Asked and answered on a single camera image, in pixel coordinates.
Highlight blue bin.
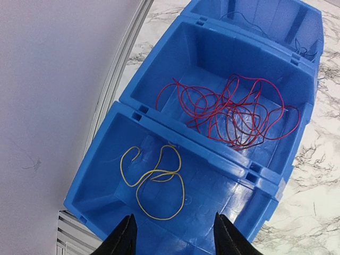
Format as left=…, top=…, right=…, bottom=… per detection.
left=64, top=102, right=278, bottom=254
left=119, top=16, right=317, bottom=182
left=182, top=1, right=324, bottom=64

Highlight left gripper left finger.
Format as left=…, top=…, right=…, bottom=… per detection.
left=91, top=214, right=137, bottom=255

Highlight blue bin far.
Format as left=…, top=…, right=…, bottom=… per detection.
left=182, top=1, right=324, bottom=64

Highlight blue bin middle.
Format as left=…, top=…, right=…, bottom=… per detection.
left=119, top=16, right=317, bottom=182

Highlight left aluminium corner post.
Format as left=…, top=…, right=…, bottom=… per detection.
left=85, top=0, right=153, bottom=150

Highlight blue bin near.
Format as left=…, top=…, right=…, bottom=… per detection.
left=64, top=102, right=278, bottom=254

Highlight blue wires in far bin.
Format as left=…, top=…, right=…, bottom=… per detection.
left=220, top=10, right=326, bottom=80

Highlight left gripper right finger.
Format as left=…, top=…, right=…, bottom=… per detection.
left=214, top=213, right=262, bottom=255

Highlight aluminium front frame rail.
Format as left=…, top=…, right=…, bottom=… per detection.
left=56, top=210, right=102, bottom=255

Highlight yellow wires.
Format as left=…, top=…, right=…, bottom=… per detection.
left=120, top=144, right=186, bottom=221

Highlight red wires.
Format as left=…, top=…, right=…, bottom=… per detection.
left=156, top=73, right=301, bottom=151

